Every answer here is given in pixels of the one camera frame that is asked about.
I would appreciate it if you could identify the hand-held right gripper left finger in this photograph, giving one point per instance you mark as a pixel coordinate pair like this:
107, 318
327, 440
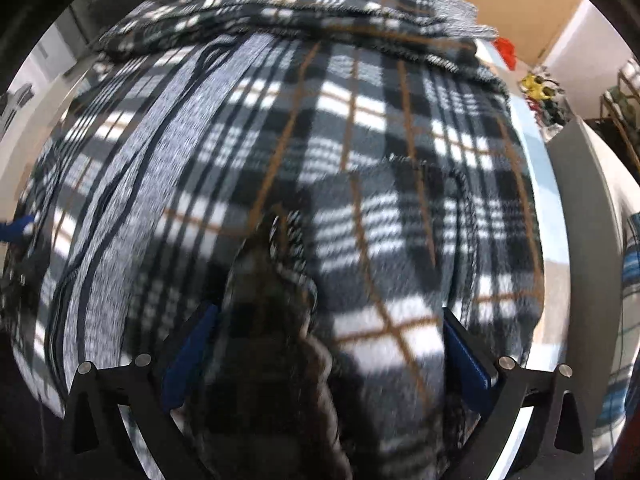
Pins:
190, 360

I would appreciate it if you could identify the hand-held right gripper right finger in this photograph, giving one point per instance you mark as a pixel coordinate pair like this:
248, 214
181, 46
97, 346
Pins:
467, 365

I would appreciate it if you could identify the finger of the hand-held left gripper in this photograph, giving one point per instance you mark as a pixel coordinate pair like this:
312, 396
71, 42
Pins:
15, 230

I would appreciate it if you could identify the plaid fleece jacket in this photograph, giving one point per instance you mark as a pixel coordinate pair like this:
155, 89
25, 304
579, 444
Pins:
350, 135

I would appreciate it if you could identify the blue plaid cloth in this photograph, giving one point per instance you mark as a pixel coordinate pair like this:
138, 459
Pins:
627, 310

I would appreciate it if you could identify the grey bin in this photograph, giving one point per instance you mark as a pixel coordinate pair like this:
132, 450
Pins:
580, 200

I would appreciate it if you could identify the yellow toy figures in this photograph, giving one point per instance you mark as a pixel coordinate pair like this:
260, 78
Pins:
537, 91

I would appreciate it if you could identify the shoe rack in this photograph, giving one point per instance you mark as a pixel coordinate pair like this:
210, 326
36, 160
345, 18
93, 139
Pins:
622, 105

